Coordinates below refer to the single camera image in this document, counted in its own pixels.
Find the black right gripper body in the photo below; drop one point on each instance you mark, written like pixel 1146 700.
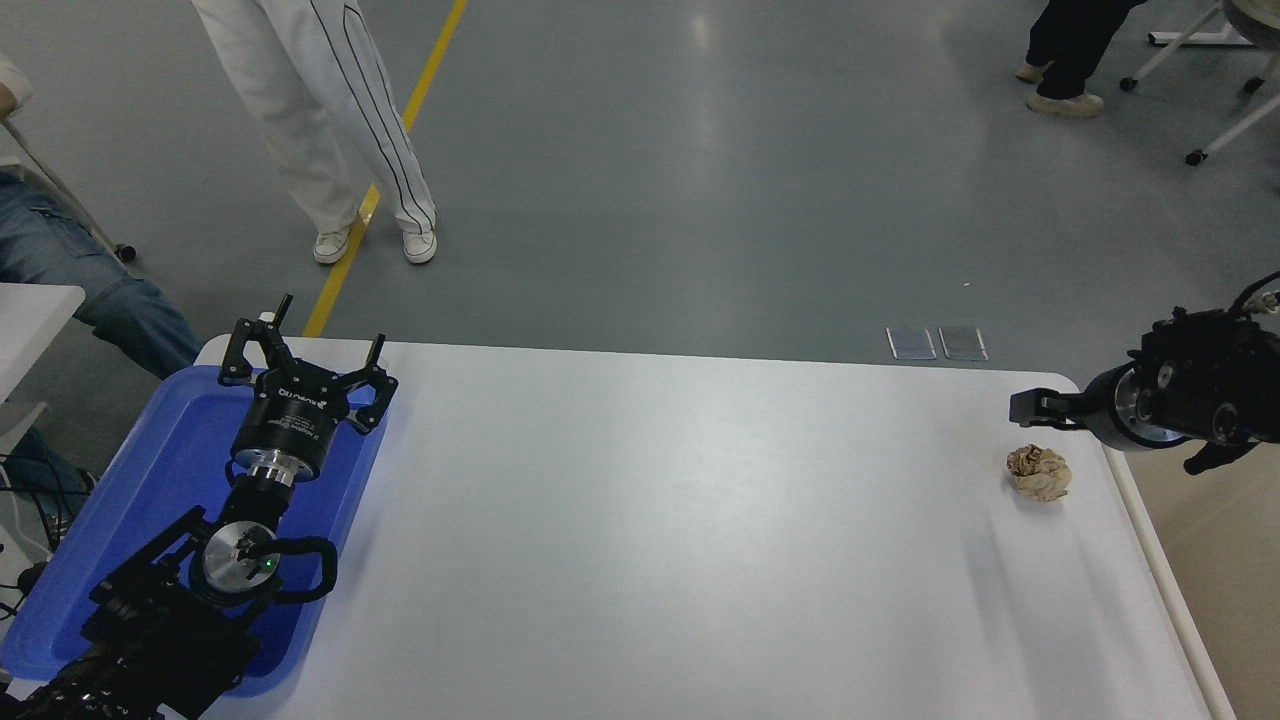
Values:
pixel 1103 405

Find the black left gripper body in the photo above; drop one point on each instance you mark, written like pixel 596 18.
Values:
pixel 290 425

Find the tan paper ball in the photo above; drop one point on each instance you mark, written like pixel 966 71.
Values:
pixel 1038 472

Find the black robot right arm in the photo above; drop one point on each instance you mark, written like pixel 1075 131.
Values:
pixel 1210 385

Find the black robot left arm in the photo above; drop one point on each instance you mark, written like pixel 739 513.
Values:
pixel 150 630

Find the metal floor socket cover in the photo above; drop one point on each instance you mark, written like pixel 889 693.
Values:
pixel 911 343
pixel 963 344

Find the blue plastic tray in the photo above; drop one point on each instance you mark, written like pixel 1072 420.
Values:
pixel 170 440

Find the seated person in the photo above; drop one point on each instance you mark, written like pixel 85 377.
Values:
pixel 120 310

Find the large pale bin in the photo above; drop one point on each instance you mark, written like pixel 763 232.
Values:
pixel 1230 560

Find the small white side table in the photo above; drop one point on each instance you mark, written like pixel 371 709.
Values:
pixel 30 320

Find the standing person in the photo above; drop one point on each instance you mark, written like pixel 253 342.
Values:
pixel 320 120
pixel 1075 40

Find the white wheeled chair base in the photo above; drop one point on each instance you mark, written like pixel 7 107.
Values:
pixel 1170 55

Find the grey chair frame with caster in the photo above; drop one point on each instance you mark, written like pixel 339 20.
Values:
pixel 70 195

